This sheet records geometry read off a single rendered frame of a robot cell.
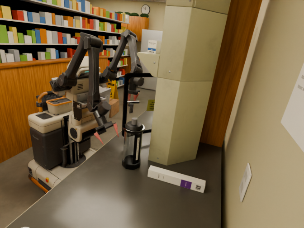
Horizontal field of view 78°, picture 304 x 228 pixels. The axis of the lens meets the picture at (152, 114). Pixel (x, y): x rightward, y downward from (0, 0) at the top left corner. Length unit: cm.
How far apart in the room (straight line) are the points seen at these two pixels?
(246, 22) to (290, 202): 98
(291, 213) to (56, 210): 74
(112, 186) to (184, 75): 60
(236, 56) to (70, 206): 112
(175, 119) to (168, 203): 38
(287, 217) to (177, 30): 72
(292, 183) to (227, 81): 88
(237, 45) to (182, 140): 62
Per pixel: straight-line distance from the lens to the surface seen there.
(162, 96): 92
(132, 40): 166
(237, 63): 124
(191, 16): 88
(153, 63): 91
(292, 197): 44
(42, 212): 89
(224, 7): 99
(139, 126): 92
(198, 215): 88
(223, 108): 129
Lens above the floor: 158
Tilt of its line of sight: 22 degrees down
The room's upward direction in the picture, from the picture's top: 6 degrees clockwise
